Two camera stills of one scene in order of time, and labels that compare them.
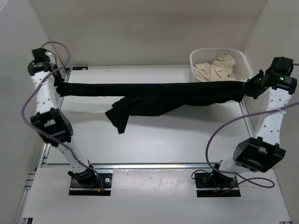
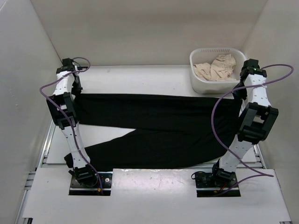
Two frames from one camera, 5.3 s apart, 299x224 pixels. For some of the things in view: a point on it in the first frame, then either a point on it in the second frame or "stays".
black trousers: (150, 98) → (167, 131)
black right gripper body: (252, 87) → (240, 94)
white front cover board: (148, 194) stays
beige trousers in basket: (221, 68) stays
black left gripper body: (57, 78) → (76, 87)
